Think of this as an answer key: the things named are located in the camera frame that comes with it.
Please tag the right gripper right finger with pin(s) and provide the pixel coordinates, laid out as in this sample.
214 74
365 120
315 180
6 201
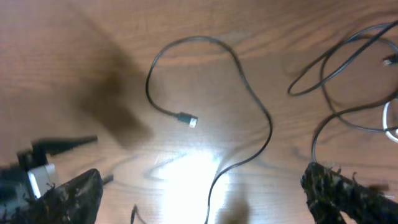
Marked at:
329 193

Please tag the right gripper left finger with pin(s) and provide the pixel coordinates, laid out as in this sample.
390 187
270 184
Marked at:
76 201

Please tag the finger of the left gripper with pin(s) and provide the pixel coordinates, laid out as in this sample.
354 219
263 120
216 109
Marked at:
54 146

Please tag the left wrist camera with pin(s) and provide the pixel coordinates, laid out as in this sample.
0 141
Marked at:
19 186

